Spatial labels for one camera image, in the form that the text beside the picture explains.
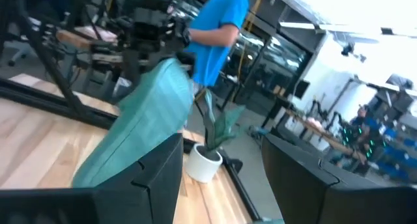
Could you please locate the black wall monitor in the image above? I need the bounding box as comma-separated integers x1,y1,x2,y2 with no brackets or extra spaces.
294,79,311,100

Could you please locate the long wooden background table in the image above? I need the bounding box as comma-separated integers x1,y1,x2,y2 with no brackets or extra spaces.
286,108,369,166

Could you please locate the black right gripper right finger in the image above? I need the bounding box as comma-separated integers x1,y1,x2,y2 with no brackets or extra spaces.
261,134,417,224

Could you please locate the teal rubber slide sandal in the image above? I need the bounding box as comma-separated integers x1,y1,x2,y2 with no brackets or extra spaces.
71,57,195,189

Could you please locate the pink cloth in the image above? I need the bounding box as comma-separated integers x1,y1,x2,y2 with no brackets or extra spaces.
74,25,118,42

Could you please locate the person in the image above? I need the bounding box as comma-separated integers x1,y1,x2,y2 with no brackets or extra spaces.
350,105,385,153
184,0,250,88

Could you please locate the snake plant in white pot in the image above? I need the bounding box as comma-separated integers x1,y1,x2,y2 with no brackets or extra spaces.
184,89,247,184

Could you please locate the black aluminium rig frame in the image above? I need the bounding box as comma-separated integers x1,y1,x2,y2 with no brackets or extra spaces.
0,0,261,222

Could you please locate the yellow hanging cable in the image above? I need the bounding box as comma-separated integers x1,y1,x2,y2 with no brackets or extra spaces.
237,0,265,81

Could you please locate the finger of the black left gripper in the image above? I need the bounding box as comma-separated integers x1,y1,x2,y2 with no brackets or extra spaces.
177,51,197,77

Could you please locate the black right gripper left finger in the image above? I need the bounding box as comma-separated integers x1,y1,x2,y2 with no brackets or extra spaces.
0,132,184,224

